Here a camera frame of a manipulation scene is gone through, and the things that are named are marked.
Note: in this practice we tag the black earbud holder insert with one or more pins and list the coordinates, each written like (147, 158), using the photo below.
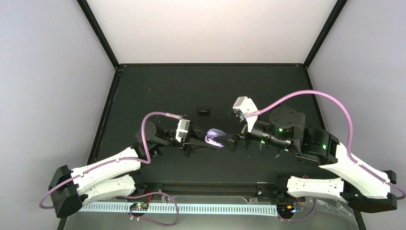
(203, 110)

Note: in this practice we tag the electronics board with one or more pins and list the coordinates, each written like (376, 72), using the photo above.
(289, 209)
(142, 206)

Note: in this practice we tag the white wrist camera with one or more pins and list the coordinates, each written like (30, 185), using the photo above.
(182, 130)
(242, 108)

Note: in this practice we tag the black frame post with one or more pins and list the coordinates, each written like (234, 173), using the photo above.
(328, 25)
(88, 13)

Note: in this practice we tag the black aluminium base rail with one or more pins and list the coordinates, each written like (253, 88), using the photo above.
(211, 189)

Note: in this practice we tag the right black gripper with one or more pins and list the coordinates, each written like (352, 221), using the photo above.
(230, 141)

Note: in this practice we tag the clear plastic sheet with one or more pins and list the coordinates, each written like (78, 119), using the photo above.
(312, 214)

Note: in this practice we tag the left black frame post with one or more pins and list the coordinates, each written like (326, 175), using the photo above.
(88, 13)

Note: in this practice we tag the white slotted cable duct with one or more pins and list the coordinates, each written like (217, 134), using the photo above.
(170, 208)

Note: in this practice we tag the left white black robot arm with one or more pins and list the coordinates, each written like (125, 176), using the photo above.
(71, 189)

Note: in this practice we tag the left electronics board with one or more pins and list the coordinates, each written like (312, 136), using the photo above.
(142, 206)

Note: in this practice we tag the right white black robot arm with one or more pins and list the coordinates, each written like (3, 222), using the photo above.
(355, 184)

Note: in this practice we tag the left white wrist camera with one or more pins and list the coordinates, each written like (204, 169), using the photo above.
(182, 130)

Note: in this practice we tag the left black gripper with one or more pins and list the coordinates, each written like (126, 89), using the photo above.
(195, 132)

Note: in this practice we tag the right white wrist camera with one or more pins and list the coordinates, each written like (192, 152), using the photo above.
(242, 108)

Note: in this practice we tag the right electronics board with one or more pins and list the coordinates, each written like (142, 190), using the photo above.
(289, 209)

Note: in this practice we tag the right black frame post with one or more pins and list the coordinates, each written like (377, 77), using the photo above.
(328, 25)

